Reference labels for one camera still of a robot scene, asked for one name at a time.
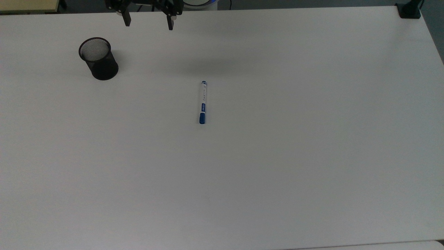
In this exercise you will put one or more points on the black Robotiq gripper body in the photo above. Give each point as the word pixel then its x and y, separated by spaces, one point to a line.
pixel 145 1

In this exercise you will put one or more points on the black mesh pen cup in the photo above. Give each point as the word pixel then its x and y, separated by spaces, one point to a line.
pixel 100 62

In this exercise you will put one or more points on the light wooden side table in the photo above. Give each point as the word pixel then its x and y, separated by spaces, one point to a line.
pixel 27 5

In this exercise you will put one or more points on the blue and white marker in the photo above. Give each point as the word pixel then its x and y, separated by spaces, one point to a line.
pixel 203 102

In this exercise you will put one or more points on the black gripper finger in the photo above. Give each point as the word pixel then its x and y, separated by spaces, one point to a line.
pixel 125 16
pixel 170 19

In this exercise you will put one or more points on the black table clamp mount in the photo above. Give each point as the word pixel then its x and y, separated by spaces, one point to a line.
pixel 409 11

